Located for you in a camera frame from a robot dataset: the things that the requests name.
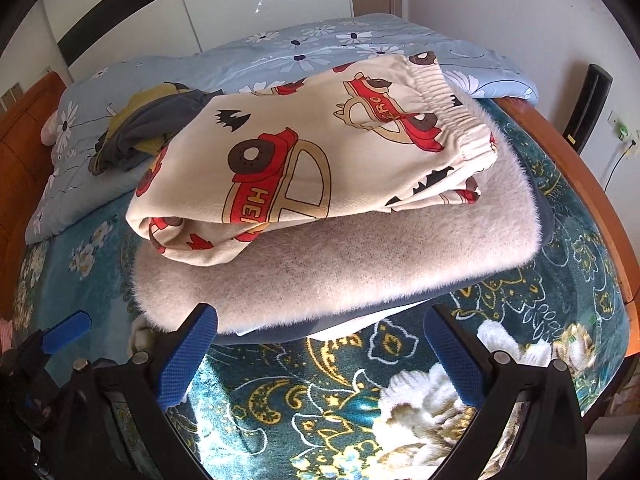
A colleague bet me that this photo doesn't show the thin black cable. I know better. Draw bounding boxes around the thin black cable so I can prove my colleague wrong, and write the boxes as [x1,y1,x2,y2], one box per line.
[602,145,638,191]

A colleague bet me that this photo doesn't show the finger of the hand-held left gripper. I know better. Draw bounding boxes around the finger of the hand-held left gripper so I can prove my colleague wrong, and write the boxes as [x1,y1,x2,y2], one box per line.
[20,310,94,363]

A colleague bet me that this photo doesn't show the wooden bed headboard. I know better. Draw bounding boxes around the wooden bed headboard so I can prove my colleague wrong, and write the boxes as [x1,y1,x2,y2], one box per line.
[0,71,68,321]

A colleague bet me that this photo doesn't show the pink knitted cloth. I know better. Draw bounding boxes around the pink knitted cloth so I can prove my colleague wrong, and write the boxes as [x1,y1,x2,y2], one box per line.
[0,317,16,356]

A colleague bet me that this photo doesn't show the navy garment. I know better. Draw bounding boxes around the navy garment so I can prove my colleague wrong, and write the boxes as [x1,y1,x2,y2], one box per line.
[220,180,553,346]

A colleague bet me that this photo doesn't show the pink floral pillow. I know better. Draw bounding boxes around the pink floral pillow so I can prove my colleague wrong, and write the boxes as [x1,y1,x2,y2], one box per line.
[40,112,61,146]

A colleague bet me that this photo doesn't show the black upright device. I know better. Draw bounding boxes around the black upright device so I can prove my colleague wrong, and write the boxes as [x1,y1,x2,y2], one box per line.
[562,64,613,155]

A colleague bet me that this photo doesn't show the teal floral blanket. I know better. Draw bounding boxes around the teal floral blanket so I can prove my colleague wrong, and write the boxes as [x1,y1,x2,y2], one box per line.
[12,100,628,480]

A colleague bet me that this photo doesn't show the white garment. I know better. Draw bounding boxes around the white garment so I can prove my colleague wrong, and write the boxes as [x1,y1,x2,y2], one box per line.
[235,307,396,338]

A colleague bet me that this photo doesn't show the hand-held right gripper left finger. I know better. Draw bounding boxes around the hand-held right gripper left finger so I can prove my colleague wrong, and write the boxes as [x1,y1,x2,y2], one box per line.
[62,303,219,480]

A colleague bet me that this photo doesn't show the beige fuzzy sweater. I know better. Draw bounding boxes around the beige fuzzy sweater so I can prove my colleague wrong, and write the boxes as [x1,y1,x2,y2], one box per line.
[131,87,543,336]

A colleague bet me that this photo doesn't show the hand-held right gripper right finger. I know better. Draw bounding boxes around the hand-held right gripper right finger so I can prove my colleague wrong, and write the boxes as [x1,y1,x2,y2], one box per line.
[422,304,588,480]

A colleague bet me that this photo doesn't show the cream car print pants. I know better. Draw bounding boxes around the cream car print pants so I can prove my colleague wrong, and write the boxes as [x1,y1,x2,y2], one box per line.
[125,51,501,267]

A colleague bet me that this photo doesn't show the olive knitted sweater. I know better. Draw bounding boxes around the olive knitted sweater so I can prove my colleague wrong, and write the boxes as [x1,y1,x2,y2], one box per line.
[97,81,196,161]

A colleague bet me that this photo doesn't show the light blue floral quilt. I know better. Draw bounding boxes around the light blue floral quilt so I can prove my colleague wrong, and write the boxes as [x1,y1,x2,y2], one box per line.
[25,15,540,246]

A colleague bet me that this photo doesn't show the dark grey garment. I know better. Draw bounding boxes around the dark grey garment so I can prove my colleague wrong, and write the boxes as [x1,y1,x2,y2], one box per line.
[90,89,223,176]

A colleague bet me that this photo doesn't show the wall socket with green plug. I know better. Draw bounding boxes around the wall socket with green plug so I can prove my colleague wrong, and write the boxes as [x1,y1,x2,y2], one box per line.
[607,110,640,156]

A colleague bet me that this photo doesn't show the white and black wardrobe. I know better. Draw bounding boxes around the white and black wardrobe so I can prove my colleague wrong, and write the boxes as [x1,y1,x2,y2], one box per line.
[42,0,401,91]

